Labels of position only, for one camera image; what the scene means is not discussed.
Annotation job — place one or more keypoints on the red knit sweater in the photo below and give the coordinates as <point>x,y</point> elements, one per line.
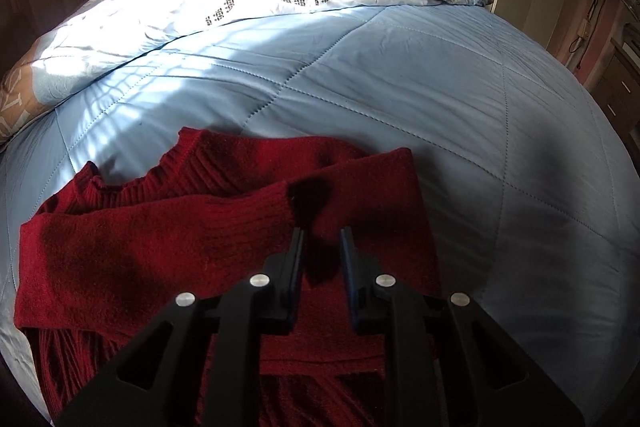
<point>98,261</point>

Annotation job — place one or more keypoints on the wooden drawer cabinet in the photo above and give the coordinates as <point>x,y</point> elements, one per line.
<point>617,91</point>

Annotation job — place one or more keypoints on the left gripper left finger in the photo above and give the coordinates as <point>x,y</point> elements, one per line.
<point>198,361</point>

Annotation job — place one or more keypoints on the light blue quilted bedspread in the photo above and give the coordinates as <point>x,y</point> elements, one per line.
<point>534,199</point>

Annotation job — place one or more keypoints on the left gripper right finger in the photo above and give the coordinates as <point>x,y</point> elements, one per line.
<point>447,362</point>

